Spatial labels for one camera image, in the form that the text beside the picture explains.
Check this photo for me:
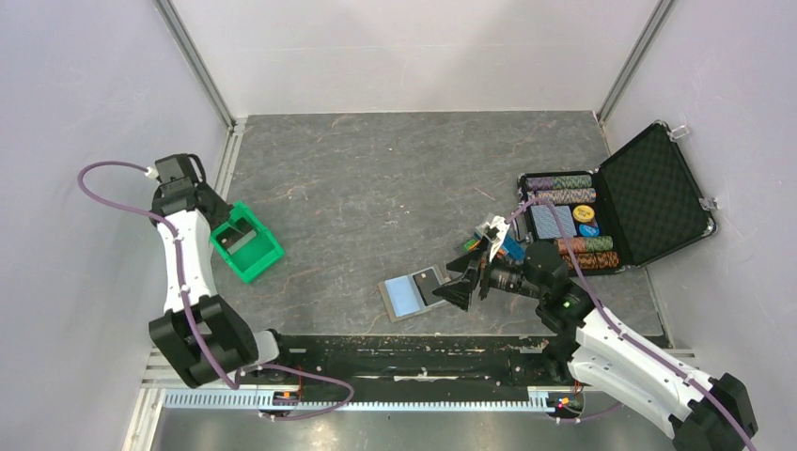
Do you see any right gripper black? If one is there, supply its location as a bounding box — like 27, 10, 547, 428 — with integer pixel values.
431, 234, 546, 311

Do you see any grey card holder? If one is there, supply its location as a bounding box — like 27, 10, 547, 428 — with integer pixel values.
377, 265, 450, 323

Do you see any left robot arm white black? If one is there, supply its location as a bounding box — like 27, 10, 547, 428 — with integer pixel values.
148, 153, 295, 388

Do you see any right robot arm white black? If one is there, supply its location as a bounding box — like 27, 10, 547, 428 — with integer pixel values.
434, 240, 758, 450

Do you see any blue playing card deck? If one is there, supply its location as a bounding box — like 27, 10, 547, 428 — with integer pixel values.
530, 205, 577, 240

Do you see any green plastic bin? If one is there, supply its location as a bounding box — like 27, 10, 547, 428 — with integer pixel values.
211, 201, 285, 284

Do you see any blue toy brick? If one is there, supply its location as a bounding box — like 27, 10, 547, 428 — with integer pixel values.
501, 236, 524, 261

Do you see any bottom poker chip row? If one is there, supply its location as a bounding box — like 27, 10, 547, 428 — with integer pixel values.
562, 251, 620, 271

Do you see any poker chip row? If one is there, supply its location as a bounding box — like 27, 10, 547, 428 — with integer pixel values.
554, 236, 614, 255
525, 175, 592, 192
533, 188, 597, 205
562, 251, 620, 271

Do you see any blue round chip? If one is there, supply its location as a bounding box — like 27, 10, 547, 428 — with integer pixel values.
578, 224, 601, 238

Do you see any yellow dealer button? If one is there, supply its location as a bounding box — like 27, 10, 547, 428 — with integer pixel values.
572, 205, 596, 224

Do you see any top poker chip row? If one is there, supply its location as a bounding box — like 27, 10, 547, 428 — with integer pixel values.
525, 175, 592, 192

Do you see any black poker chip case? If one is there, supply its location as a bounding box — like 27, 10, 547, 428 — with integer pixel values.
517, 121, 717, 275

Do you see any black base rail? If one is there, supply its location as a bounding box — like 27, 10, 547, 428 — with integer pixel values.
242, 334, 586, 403

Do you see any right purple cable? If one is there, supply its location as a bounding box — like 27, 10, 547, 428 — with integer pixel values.
507, 197, 758, 451

